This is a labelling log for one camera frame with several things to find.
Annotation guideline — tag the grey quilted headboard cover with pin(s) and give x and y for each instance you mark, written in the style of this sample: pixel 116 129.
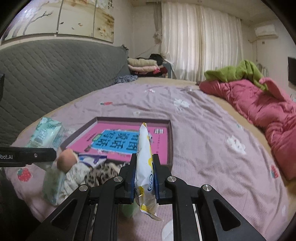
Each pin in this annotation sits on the grey quilted headboard cover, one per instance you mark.
pixel 40 76

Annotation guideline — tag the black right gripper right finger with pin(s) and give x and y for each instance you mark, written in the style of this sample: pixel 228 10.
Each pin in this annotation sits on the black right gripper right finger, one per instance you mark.
pixel 199 213

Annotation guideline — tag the black wall television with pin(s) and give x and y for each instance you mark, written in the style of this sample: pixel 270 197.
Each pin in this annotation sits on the black wall television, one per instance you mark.
pixel 292 70

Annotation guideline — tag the baby doll floral clothes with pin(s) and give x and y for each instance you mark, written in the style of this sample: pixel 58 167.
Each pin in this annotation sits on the baby doll floral clothes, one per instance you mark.
pixel 75 172

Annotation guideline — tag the green tissue pack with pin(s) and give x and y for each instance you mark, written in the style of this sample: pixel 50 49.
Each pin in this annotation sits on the green tissue pack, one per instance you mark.
pixel 48 134
pixel 53 184

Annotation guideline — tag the white pleated curtain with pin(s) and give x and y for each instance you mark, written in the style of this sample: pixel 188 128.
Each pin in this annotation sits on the white pleated curtain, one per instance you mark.
pixel 196 38

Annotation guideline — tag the green blanket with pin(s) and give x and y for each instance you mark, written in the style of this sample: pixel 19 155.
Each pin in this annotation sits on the green blanket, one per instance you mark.
pixel 244 70

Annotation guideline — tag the purple cartoon face wipes pack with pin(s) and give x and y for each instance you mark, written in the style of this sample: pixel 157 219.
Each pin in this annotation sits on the purple cartoon face wipes pack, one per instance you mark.
pixel 91 160

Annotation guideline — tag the leopard print fabric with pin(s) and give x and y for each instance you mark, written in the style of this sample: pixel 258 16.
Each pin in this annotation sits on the leopard print fabric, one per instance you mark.
pixel 102 173

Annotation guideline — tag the lilac patterned bed sheet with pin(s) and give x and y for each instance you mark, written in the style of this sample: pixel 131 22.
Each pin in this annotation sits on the lilac patterned bed sheet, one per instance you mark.
pixel 209 146

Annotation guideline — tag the pink quilted comforter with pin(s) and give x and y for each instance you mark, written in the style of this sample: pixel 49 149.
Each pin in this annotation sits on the pink quilted comforter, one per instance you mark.
pixel 270 110

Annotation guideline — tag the dark patterned cloth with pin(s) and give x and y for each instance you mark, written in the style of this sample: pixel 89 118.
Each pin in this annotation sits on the dark patterned cloth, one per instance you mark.
pixel 126 79

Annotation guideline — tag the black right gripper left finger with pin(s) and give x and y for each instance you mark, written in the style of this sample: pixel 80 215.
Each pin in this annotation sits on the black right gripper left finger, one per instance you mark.
pixel 91 213

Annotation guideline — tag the purple cardboard box tray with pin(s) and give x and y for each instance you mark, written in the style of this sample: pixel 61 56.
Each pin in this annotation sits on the purple cardboard box tray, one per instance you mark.
pixel 132 120

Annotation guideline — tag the floral wall painting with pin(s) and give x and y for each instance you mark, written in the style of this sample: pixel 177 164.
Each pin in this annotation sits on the floral wall painting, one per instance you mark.
pixel 86 18

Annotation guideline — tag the white air conditioner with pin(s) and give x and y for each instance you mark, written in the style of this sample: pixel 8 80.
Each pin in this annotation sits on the white air conditioner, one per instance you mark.
pixel 265 31

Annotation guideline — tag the folded clothes stack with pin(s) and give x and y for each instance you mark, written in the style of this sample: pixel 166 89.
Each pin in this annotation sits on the folded clothes stack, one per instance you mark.
pixel 153 66

